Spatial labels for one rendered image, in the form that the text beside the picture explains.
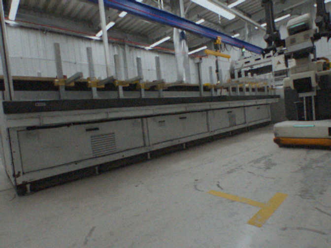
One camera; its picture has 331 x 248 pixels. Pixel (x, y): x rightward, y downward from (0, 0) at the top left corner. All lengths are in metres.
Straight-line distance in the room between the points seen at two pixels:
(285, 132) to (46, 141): 2.38
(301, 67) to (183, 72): 5.16
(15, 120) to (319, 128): 2.61
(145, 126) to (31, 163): 1.13
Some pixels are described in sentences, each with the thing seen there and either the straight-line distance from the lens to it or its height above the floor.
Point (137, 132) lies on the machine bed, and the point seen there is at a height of 0.34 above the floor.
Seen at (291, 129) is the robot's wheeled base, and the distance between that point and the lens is 2.53.
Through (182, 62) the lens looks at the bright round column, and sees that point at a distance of 7.34.
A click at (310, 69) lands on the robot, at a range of 2.56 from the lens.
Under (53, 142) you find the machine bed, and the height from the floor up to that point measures 0.37.
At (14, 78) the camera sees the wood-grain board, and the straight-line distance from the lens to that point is 1.83.
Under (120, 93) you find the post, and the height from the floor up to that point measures 0.75.
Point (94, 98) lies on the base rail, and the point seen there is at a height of 0.70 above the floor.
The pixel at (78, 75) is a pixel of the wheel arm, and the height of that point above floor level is 0.82.
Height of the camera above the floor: 0.52
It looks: 3 degrees down
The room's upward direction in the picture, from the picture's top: 6 degrees counter-clockwise
